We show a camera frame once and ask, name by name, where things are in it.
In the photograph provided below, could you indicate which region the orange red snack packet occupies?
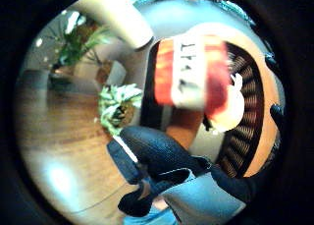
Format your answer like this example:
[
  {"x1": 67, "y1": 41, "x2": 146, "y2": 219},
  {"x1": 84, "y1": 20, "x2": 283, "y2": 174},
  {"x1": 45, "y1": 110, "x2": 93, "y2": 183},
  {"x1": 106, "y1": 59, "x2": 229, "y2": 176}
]
[{"x1": 153, "y1": 34, "x2": 245, "y2": 133}]

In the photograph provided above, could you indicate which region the small green potted plant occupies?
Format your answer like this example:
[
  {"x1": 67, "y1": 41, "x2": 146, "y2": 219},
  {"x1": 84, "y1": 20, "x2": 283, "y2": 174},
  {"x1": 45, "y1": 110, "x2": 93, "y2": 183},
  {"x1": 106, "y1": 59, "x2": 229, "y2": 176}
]
[{"x1": 97, "y1": 83, "x2": 144, "y2": 137}]

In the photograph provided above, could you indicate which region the the person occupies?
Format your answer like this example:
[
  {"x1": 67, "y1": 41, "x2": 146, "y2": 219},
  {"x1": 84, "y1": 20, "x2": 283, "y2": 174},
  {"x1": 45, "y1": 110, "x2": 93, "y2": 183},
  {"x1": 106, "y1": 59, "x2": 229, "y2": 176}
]
[{"x1": 107, "y1": 125, "x2": 263, "y2": 225}]

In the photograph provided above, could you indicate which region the white square planter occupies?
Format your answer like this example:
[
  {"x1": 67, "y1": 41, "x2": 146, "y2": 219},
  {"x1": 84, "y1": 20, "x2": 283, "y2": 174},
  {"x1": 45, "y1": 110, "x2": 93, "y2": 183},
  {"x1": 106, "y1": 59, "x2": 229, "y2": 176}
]
[{"x1": 105, "y1": 60, "x2": 128, "y2": 87}]

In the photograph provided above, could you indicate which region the tall green potted plant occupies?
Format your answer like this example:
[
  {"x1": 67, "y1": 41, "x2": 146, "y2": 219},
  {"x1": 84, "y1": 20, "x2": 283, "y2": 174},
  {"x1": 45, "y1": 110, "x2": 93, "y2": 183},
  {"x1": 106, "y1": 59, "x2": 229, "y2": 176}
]
[{"x1": 52, "y1": 21, "x2": 114, "y2": 76}]

